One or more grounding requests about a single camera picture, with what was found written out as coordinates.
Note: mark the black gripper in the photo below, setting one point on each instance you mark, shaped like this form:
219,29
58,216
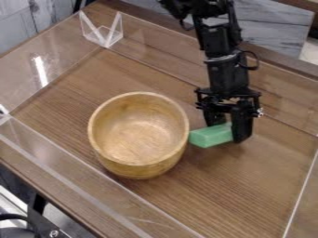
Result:
229,95

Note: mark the green rectangular block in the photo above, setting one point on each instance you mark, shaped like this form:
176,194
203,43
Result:
212,136

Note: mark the brown wooden bowl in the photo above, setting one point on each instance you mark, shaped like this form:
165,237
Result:
138,133

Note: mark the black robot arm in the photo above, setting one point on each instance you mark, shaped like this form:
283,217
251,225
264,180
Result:
216,26

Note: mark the clear acrylic corner bracket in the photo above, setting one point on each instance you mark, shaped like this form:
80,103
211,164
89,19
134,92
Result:
105,36

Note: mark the clear acrylic tray wall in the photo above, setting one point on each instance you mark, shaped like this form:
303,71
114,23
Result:
110,210

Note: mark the black table leg frame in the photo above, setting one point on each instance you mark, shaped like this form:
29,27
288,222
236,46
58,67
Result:
24,220

